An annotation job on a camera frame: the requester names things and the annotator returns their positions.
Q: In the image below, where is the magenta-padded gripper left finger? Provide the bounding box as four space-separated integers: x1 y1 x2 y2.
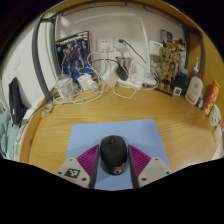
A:
54 143 101 189

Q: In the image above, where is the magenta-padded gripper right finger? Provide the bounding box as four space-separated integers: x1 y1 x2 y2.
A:
127 143 172 189

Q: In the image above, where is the black computer mouse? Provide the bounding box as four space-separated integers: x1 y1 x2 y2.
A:
99 134 129 176

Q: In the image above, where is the light blue mouse pad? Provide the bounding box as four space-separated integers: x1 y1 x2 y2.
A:
65 118 171 192

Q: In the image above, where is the translucent plastic cup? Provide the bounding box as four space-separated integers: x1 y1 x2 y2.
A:
213 124 224 160

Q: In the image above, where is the teal cloth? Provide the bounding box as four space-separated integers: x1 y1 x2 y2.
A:
0 109 21 158

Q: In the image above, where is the white mug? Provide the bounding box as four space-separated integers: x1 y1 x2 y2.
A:
208 103 223 128

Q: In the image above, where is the small white cube clock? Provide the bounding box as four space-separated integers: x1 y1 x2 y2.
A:
172 86 183 98

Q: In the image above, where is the clear plastic container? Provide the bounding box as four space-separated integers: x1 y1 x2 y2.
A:
54 74 75 99

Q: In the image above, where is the black backpack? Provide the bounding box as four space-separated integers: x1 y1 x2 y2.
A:
8 77 28 126

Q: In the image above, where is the white desk lamp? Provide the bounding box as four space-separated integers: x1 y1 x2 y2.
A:
73 13 158 89

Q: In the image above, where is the white bottle with red cap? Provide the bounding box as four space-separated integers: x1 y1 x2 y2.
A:
184 69 204 106

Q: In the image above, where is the white power adapter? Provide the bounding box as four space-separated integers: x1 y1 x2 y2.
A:
77 73 98 92

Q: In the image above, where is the red and yellow chips can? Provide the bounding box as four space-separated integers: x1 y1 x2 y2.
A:
202 79 221 117

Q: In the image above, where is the white bottle with blue nozzle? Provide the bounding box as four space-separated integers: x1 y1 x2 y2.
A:
189 56 201 81

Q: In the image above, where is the metal cup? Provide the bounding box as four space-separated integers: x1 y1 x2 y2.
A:
115 55 133 73

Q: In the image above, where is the blue robot model kit box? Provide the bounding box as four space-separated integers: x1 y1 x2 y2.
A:
54 30 94 83

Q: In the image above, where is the colourful toy box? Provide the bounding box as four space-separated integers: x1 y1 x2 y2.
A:
160 29 188 78

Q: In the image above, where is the white cable tangle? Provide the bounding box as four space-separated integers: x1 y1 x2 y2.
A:
43 51 158 111

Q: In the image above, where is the white wall panel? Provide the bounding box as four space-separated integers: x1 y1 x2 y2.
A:
148 39 164 56

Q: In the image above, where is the white wall socket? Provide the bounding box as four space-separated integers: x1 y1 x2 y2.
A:
113 37 130 51
96 38 114 52

